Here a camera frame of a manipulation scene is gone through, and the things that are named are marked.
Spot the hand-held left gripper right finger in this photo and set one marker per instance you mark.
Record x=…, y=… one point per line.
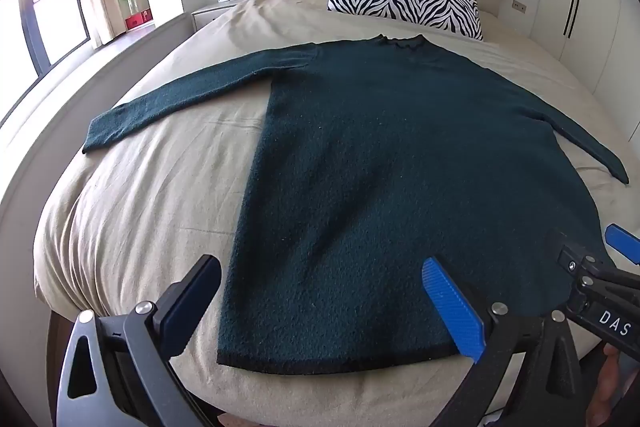
x=452, y=307

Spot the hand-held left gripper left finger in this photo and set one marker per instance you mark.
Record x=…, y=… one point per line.
x=189, y=304

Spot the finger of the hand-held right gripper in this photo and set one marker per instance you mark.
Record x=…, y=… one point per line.
x=624, y=243
x=582, y=263

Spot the dark green knit sweater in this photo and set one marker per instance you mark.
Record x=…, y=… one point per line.
x=375, y=182

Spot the person's right hand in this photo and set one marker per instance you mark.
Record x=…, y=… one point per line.
x=610, y=382

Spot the bed with beige sheet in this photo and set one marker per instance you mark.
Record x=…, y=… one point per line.
x=165, y=207

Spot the white wardrobe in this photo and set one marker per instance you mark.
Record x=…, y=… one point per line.
x=600, y=7

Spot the white window ledge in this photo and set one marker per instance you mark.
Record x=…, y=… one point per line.
x=100, y=57

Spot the red box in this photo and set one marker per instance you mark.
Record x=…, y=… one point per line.
x=138, y=20

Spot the white nightstand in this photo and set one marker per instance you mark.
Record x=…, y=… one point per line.
x=210, y=14

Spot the small bedside wall socket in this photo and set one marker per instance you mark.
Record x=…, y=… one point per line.
x=519, y=6

